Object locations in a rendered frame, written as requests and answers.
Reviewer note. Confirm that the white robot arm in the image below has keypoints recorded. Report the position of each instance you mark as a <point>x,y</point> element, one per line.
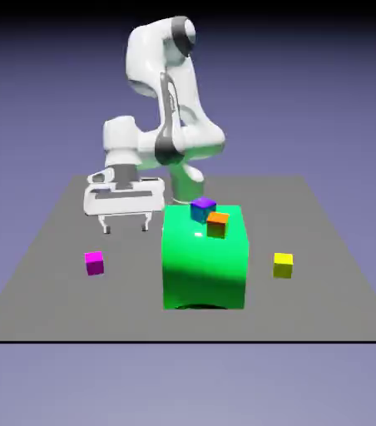
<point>171,90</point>

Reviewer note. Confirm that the small yellow cube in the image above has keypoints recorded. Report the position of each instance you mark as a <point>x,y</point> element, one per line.
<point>283,265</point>

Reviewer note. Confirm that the small purple cube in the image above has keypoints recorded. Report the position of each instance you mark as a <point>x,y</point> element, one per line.
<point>202,208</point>

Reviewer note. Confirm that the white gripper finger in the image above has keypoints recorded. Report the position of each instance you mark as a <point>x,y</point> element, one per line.
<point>104,224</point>
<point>145,222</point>

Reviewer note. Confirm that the large green box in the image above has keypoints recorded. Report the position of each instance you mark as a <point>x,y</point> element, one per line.
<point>204,263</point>

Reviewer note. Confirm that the small orange cube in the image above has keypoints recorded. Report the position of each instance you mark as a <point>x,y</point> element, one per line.
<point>218,225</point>

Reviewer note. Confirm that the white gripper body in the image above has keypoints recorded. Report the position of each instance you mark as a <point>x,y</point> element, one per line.
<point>123,203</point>

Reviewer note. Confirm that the small magenta cube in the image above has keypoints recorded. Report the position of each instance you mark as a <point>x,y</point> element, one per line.
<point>94,263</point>

